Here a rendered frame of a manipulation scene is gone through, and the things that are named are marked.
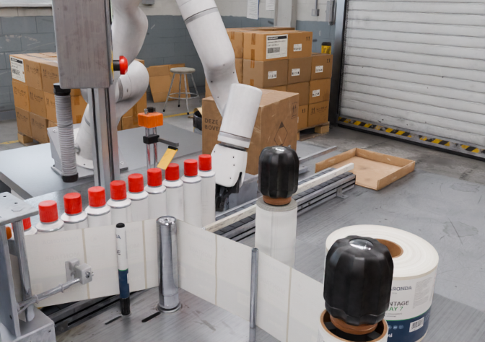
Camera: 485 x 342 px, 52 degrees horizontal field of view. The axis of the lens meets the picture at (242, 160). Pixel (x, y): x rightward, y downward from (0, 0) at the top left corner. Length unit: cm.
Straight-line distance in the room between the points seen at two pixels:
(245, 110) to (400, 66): 442
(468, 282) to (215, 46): 83
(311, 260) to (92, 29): 69
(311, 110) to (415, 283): 461
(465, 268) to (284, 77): 384
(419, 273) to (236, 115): 61
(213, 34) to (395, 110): 454
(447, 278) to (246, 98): 65
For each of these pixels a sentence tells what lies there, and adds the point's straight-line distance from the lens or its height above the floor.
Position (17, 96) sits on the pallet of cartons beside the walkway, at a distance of 536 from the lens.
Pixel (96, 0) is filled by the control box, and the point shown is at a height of 145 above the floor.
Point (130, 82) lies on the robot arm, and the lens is 165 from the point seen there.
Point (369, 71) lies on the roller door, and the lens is 584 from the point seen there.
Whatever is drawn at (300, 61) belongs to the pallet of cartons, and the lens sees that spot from 516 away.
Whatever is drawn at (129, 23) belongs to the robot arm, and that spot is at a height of 139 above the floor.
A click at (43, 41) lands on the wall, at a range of 677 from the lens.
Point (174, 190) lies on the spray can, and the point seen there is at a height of 103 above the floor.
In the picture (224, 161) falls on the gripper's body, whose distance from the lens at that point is 128.
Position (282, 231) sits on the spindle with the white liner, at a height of 102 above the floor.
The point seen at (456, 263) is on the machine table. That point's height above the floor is 83.
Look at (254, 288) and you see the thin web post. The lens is 87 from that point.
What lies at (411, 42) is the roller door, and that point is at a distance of 557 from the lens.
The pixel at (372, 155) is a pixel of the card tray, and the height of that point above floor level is 85.
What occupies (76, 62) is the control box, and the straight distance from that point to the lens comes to 102.
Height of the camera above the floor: 146
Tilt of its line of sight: 18 degrees down
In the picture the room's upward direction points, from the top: 1 degrees clockwise
